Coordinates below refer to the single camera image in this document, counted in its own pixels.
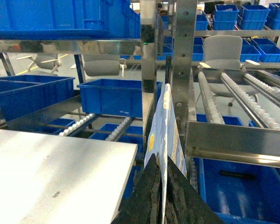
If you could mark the divided blue bin left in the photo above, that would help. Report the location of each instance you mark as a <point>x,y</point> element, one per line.
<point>25,94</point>

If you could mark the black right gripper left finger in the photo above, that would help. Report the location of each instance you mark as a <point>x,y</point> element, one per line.
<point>144,203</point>

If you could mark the blue bin lower right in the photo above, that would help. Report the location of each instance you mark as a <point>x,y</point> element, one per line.
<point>240,193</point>

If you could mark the flower gift bag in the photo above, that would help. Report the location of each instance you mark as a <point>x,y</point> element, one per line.
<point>164,142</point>

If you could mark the blue bin centre shelf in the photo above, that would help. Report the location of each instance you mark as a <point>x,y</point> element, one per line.
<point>112,96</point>

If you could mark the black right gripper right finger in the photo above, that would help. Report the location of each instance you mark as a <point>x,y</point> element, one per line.
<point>183,204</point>

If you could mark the steel rack upright post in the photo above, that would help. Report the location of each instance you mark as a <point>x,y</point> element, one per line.
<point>183,34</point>

